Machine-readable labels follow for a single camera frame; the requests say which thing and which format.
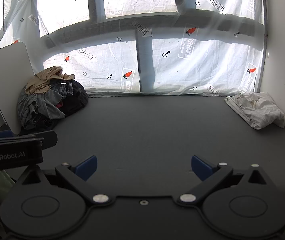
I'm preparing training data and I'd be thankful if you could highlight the white printed sheet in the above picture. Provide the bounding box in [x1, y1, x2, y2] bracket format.
[0, 0, 268, 98]

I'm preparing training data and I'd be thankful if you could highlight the grey garment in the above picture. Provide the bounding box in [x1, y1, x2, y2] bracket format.
[17, 85, 66, 130]

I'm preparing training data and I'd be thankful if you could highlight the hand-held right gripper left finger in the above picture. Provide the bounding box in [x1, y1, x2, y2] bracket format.
[15, 155, 116, 205]

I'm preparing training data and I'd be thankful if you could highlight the checked garment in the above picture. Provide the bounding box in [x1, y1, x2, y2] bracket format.
[50, 80, 74, 97]

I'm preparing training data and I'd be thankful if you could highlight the white garment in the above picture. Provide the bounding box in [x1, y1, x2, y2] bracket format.
[224, 92, 285, 130]

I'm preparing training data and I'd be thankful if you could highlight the beige shirt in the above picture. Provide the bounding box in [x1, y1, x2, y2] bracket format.
[24, 66, 75, 95]

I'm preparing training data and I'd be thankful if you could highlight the white board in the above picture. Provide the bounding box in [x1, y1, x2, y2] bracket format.
[0, 41, 34, 135]

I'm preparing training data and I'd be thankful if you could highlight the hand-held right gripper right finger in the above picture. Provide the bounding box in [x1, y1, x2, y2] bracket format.
[173, 155, 280, 205]

